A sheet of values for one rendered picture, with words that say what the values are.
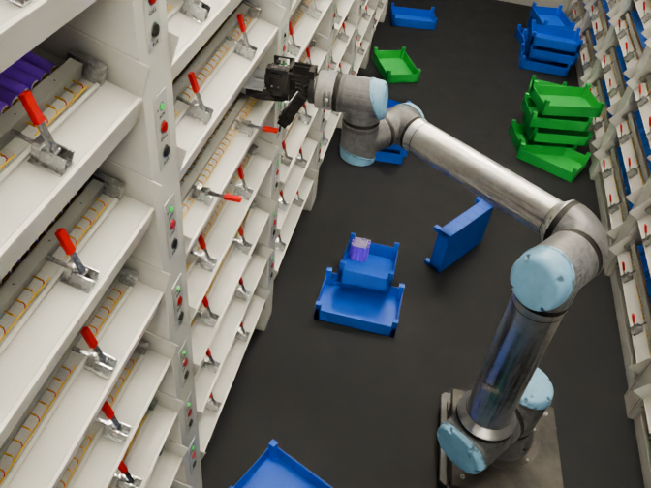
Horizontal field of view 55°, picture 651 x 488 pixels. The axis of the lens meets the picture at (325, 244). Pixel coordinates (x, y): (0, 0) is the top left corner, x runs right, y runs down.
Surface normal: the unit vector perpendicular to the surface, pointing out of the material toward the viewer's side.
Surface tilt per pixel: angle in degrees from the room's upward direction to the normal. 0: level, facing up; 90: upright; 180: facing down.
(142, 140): 90
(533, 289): 83
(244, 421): 0
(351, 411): 0
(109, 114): 18
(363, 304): 0
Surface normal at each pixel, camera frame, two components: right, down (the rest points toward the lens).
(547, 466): 0.10, -0.71
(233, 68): 0.39, -0.63
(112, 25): -0.22, 0.65
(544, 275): -0.75, 0.30
